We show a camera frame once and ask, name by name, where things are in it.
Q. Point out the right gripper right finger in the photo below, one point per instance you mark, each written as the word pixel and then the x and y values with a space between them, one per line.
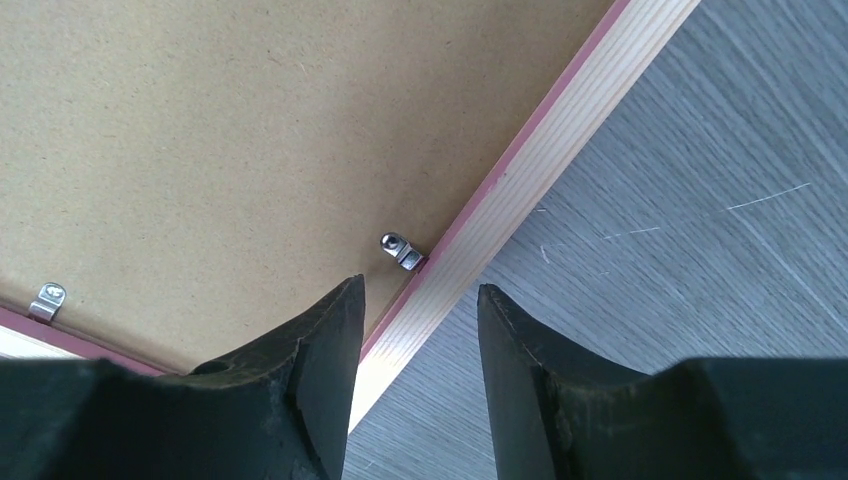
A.
pixel 560 411

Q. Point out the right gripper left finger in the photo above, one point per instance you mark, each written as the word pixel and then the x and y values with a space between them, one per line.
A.
pixel 277 407

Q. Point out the pink wooden picture frame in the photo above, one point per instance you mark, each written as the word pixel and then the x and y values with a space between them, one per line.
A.
pixel 543 152

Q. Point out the metal frame retaining clip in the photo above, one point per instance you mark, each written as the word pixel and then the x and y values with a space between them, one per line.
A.
pixel 404 253

